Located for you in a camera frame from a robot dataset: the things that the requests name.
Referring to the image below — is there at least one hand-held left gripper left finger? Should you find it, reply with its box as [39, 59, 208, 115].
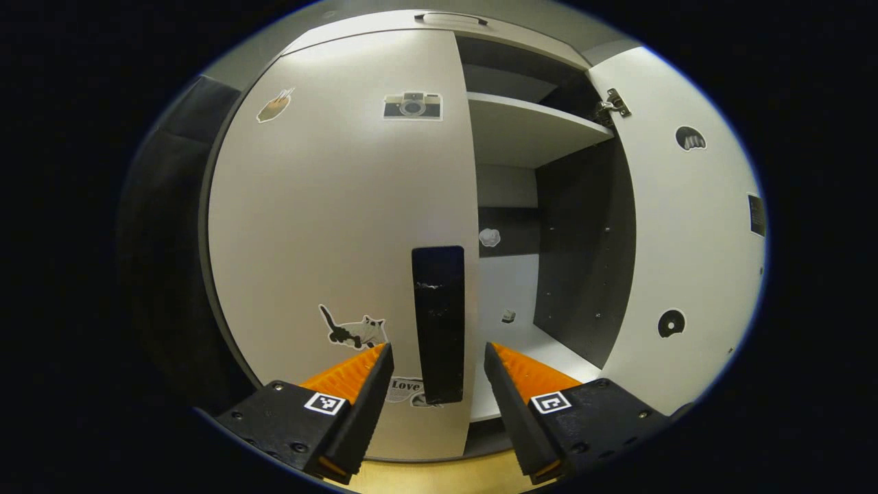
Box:
[216, 342, 395, 484]

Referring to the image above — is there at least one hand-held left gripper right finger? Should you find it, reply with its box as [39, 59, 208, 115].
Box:
[484, 342, 669, 484]

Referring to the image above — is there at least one black door handle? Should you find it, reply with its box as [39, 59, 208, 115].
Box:
[412, 246, 466, 405]

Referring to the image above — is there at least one white double-door shoe cabinet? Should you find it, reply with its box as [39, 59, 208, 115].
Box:
[199, 8, 768, 462]

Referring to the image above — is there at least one white cabinet door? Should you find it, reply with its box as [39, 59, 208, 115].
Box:
[589, 46, 768, 417]
[208, 29, 481, 462]

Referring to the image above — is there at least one white cabinet shelf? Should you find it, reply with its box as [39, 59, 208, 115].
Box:
[466, 91, 615, 170]
[470, 254, 604, 423]

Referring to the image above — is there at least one metal door hinge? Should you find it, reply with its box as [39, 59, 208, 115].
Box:
[595, 88, 632, 128]

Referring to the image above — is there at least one white cabinet drawer front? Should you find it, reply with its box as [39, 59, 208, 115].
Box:
[281, 9, 594, 69]

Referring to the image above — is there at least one metal drawer handle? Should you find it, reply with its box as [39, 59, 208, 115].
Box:
[414, 12, 489, 27]

